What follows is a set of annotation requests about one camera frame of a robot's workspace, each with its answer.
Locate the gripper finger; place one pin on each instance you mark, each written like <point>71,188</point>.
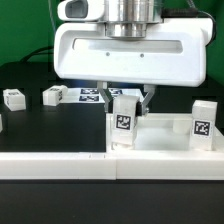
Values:
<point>106,95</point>
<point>142,107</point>

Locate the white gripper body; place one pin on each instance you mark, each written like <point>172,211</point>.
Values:
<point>132,41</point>

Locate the white square table top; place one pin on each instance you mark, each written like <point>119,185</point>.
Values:
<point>162,133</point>

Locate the fiducial marker sheet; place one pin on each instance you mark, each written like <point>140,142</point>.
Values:
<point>92,95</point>

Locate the white front fence bar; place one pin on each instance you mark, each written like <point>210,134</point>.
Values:
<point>104,166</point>

